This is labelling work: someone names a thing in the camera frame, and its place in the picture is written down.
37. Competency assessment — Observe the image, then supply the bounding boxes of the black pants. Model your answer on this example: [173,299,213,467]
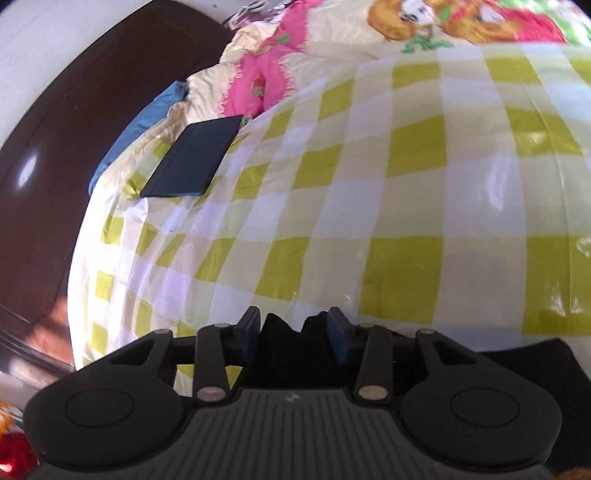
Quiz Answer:
[243,311,590,479]

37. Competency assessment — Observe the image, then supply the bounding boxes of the dark blue tablet case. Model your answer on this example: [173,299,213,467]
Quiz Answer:
[140,115,242,198]

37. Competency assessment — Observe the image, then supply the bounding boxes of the yellow white checkered bedsheet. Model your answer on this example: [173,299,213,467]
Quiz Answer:
[67,44,590,367]

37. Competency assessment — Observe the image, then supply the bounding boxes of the blue pillow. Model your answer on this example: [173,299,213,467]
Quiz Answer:
[88,80,188,195]

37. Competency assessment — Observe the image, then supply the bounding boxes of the dark wooden headboard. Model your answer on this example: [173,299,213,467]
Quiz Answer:
[1,1,230,377]

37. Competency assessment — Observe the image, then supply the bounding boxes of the pink cartoon quilt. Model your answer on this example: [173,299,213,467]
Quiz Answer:
[168,0,591,135]

